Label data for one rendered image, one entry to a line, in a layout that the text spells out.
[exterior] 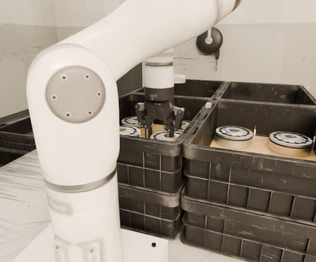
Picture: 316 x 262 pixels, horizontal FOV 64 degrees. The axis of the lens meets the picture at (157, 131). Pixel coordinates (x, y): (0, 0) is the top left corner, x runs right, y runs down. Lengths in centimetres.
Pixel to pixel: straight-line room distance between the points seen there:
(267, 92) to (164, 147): 81
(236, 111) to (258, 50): 318
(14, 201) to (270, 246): 62
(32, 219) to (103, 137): 45
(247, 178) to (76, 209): 28
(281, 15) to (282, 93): 284
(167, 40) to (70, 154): 18
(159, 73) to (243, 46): 338
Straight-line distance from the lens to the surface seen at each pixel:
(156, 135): 69
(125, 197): 57
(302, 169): 45
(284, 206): 50
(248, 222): 50
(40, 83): 27
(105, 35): 34
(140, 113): 69
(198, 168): 47
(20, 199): 80
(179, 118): 64
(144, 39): 34
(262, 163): 44
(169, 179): 50
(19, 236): 67
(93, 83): 27
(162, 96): 62
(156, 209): 55
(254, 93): 121
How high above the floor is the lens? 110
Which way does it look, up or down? 20 degrees down
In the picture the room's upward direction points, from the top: straight up
